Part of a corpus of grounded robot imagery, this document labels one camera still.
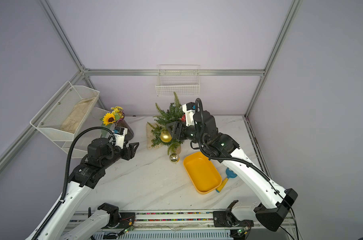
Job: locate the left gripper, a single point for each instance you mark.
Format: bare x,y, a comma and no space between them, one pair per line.
129,152

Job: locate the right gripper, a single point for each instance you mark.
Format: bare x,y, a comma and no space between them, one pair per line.
179,126

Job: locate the gold ornament ball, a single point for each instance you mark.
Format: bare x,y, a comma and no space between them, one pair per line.
165,136

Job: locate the silver ornament ball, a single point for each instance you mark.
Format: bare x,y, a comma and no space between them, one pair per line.
174,157

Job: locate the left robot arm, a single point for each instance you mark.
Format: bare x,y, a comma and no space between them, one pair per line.
102,153

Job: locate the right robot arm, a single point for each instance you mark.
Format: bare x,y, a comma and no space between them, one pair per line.
275,201

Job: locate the beige cloth on table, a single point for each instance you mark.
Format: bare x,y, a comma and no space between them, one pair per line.
150,136

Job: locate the sunflower bouquet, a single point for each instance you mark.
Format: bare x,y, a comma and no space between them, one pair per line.
115,116

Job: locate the yellow plastic tray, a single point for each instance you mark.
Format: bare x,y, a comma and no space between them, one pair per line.
202,173

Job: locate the beige cloth in shelf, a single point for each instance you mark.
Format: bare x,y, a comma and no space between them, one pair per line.
72,122

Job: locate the white mesh two-tier shelf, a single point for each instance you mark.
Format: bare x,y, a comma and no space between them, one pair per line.
70,111

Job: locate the blue yellow toy rake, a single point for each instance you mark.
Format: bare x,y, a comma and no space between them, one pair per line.
229,175

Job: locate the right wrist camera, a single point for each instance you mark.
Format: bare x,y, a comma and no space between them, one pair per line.
189,109

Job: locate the white wire wall basket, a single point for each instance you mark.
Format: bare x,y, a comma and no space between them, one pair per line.
184,80

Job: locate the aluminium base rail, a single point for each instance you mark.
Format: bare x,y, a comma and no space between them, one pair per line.
168,225

